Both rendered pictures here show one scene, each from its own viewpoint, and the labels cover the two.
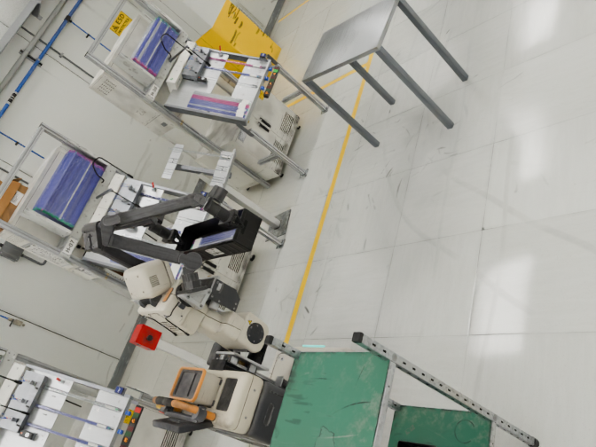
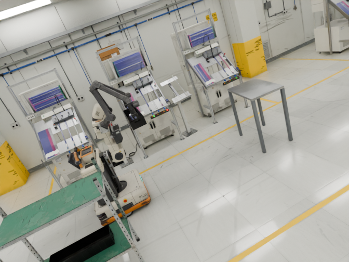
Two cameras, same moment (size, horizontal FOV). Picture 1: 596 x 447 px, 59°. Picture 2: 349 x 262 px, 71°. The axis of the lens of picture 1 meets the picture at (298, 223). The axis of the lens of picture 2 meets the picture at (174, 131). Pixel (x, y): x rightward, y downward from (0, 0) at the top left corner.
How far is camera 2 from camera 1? 1.09 m
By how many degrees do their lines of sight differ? 19
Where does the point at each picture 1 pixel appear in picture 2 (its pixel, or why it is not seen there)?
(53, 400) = (69, 123)
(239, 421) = (84, 174)
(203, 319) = (105, 138)
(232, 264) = (162, 131)
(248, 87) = (220, 76)
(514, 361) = (174, 243)
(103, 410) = (78, 138)
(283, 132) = (224, 102)
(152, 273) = (98, 110)
